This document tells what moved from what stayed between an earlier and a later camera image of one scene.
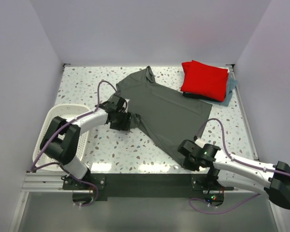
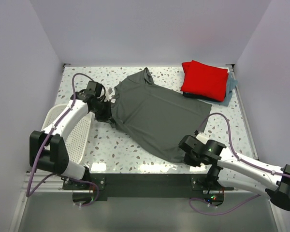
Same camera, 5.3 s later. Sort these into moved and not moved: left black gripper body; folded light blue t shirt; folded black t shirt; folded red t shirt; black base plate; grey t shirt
Moved: left black gripper body; grey t shirt
Not moved: black base plate; folded red t shirt; folded black t shirt; folded light blue t shirt
